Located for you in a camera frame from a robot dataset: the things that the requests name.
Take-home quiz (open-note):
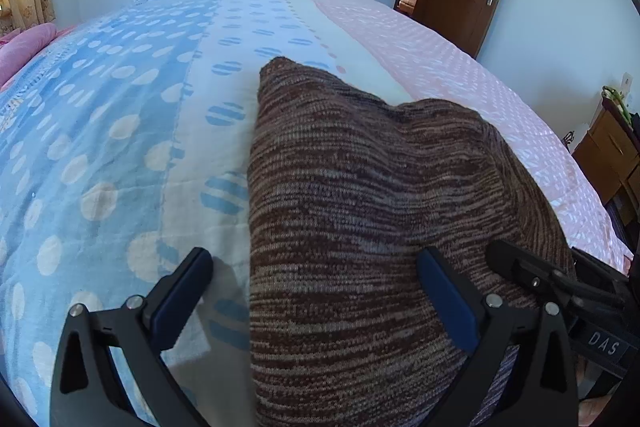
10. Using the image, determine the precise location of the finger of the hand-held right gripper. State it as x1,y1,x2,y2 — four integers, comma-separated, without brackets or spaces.
570,247,632,305
486,239,583,305

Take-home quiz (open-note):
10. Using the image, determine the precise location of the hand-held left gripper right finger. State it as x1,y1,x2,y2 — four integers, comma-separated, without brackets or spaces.
416,247,581,427

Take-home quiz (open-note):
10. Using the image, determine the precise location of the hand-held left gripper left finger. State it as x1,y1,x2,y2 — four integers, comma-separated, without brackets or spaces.
50,247,216,427

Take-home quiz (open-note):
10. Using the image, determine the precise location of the brown knitted sweater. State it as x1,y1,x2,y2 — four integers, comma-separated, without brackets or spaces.
247,56,576,427

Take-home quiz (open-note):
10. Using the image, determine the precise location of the brown wooden cabinet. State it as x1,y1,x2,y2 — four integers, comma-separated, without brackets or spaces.
572,97,640,253

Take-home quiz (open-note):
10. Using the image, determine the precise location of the green plastic item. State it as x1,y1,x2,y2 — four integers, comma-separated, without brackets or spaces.
602,86,631,118

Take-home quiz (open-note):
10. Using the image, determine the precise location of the dotted blue pink bed sheet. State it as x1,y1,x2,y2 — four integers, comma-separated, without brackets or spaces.
0,0,633,427

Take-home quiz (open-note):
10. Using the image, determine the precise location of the pink pillow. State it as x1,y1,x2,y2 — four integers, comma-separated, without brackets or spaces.
0,23,58,88

